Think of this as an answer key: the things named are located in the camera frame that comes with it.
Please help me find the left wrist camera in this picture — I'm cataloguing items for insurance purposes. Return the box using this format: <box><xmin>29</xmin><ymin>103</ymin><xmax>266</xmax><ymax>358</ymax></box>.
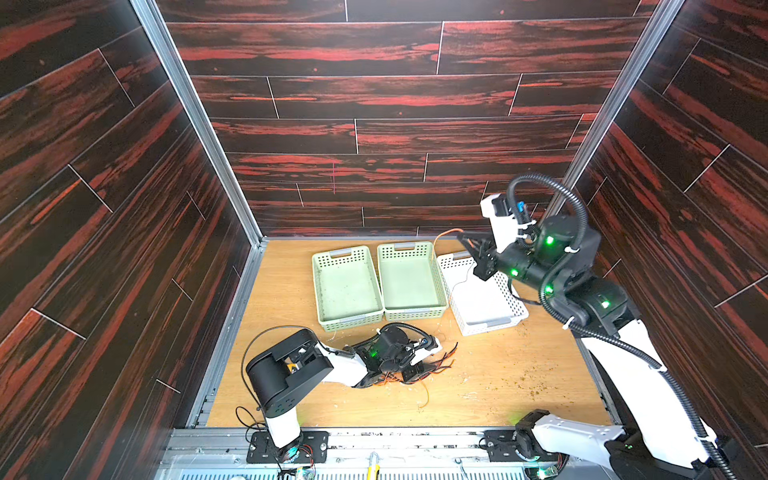
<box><xmin>416</xmin><ymin>335</ymin><xmax>442</xmax><ymax>356</ymax></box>

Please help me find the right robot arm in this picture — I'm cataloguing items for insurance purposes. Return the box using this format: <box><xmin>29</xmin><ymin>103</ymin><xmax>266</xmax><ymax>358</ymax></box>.
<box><xmin>459</xmin><ymin>173</ymin><xmax>736</xmax><ymax>479</ymax></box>

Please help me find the middle green basket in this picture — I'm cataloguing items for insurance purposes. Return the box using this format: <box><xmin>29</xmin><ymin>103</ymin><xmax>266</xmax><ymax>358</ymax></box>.
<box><xmin>377</xmin><ymin>241</ymin><xmax>448</xmax><ymax>322</ymax></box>

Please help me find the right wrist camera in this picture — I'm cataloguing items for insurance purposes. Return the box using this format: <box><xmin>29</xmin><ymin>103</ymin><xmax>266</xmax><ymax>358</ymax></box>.
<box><xmin>480</xmin><ymin>194</ymin><xmax>536</xmax><ymax>253</ymax></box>

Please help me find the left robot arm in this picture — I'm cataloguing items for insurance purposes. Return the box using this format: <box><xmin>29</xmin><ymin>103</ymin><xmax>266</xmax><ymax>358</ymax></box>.
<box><xmin>240</xmin><ymin>322</ymin><xmax>456</xmax><ymax>458</ymax></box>

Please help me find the red and black cable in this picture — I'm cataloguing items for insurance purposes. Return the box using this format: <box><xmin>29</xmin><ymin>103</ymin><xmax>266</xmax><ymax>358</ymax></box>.
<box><xmin>359</xmin><ymin>341</ymin><xmax>460</xmax><ymax>409</ymax></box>

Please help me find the white basket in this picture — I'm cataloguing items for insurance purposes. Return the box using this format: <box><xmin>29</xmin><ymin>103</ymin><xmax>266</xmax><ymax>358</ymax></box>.
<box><xmin>437</xmin><ymin>252</ymin><xmax>529</xmax><ymax>337</ymax></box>

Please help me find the left green basket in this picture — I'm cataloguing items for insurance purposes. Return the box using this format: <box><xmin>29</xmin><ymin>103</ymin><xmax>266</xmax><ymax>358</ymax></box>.
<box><xmin>311</xmin><ymin>246</ymin><xmax>385</xmax><ymax>333</ymax></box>

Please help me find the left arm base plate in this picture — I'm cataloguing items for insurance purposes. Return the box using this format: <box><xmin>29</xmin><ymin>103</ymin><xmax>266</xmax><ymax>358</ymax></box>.
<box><xmin>246</xmin><ymin>430</ymin><xmax>329</xmax><ymax>464</ymax></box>

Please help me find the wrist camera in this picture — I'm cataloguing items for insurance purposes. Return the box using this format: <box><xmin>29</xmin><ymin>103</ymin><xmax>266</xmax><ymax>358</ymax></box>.
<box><xmin>480</xmin><ymin>194</ymin><xmax>536</xmax><ymax>253</ymax></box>
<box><xmin>416</xmin><ymin>335</ymin><xmax>442</xmax><ymax>356</ymax></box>

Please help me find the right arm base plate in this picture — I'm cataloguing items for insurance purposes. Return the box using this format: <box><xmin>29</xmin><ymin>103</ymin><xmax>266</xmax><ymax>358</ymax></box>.
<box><xmin>479</xmin><ymin>429</ymin><xmax>563</xmax><ymax>463</ymax></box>

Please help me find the orange cable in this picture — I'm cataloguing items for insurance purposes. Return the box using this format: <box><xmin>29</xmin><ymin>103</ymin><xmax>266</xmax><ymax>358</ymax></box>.
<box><xmin>433</xmin><ymin>229</ymin><xmax>481</xmax><ymax>319</ymax></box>

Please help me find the green basket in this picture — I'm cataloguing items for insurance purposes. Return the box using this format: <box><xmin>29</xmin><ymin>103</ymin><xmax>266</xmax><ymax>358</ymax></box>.
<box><xmin>311</xmin><ymin>246</ymin><xmax>385</xmax><ymax>333</ymax></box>
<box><xmin>377</xmin><ymin>241</ymin><xmax>448</xmax><ymax>322</ymax></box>

